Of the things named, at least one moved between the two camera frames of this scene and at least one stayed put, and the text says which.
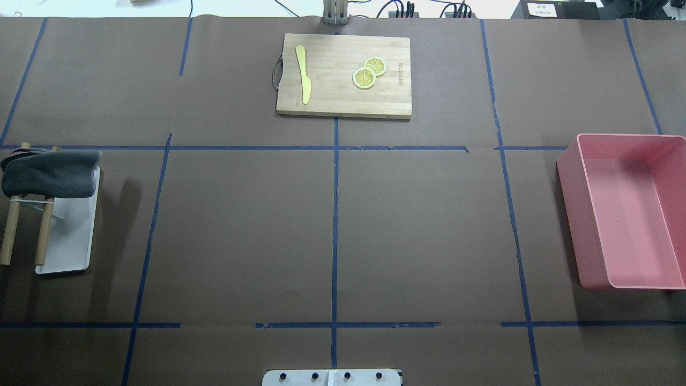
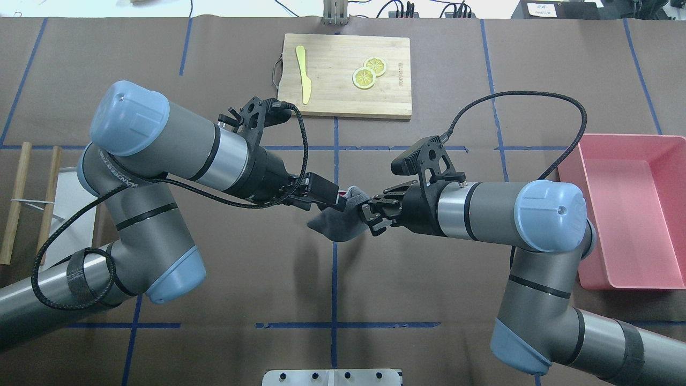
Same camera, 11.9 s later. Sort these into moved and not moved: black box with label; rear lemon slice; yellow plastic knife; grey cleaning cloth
Moved: grey cleaning cloth
Not moved: yellow plastic knife; rear lemon slice; black box with label
